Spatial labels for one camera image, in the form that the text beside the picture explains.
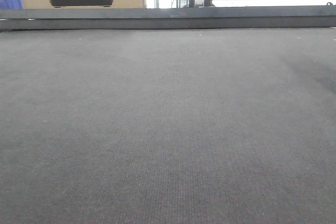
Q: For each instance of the dark grey table mat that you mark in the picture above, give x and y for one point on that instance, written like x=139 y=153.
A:
x=168 y=126

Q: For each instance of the grey metal table rail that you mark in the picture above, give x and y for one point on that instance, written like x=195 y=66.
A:
x=177 y=18

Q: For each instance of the white background table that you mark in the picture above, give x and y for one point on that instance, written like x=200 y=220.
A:
x=264 y=3

